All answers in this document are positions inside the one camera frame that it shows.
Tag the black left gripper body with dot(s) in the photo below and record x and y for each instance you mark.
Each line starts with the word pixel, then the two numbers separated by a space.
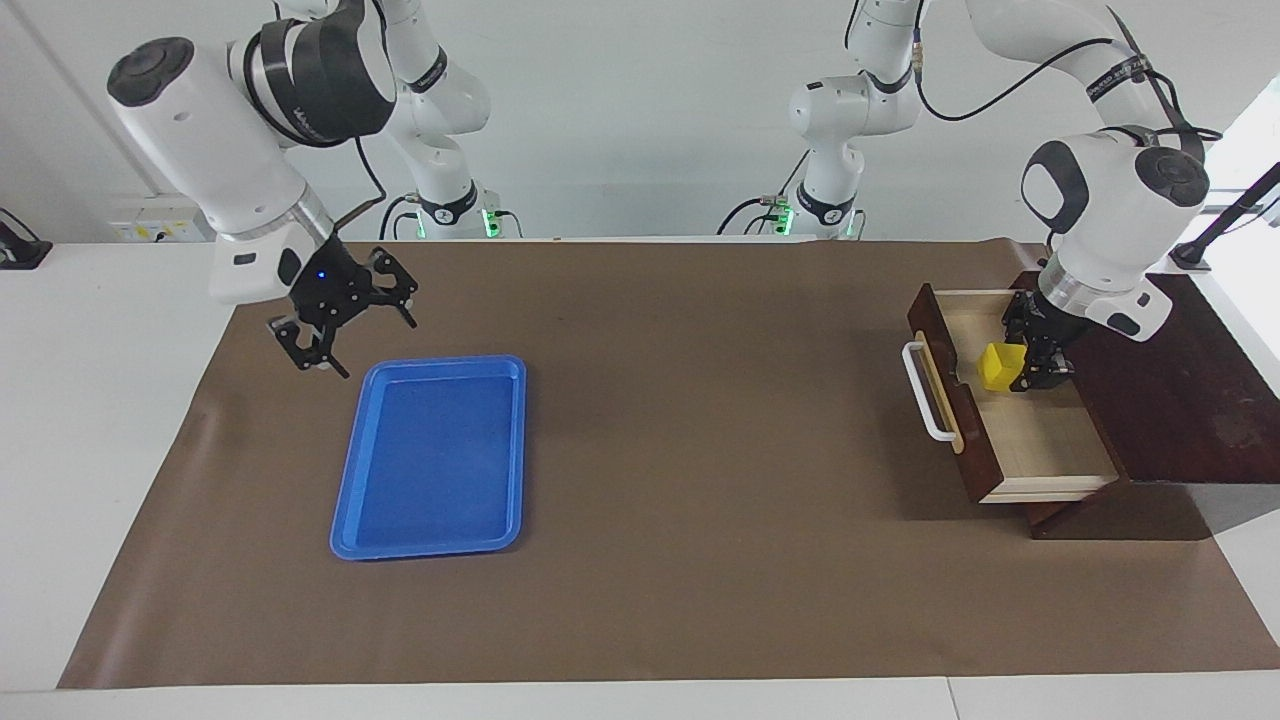
pixel 1055 320

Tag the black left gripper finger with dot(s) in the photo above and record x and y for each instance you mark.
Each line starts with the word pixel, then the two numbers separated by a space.
pixel 1045 368
pixel 1015 322

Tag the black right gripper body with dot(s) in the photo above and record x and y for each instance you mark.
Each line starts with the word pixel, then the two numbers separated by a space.
pixel 330 285

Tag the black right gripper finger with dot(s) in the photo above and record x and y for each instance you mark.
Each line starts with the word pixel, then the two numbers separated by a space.
pixel 300 340
pixel 398 282

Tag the yellow block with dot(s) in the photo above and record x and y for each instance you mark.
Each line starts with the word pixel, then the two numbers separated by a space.
pixel 1000 368

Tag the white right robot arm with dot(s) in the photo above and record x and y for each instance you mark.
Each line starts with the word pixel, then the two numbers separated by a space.
pixel 220 140

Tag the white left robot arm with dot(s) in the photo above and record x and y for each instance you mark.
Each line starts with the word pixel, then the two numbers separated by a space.
pixel 1110 210

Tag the dark wooden drawer cabinet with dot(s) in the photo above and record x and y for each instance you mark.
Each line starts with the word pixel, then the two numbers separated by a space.
pixel 1200 400

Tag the blue plastic tray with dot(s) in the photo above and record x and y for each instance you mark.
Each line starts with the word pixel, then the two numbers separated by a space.
pixel 430 460

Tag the small black stand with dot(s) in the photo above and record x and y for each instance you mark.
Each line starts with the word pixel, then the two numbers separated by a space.
pixel 20 252

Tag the brown paper table mat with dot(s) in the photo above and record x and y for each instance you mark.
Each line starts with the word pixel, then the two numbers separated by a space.
pixel 700 450

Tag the white wall power outlet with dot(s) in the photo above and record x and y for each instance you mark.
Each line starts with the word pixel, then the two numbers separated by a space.
pixel 150 225

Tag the black camera stand pole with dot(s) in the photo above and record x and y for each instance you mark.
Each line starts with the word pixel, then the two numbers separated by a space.
pixel 1235 212

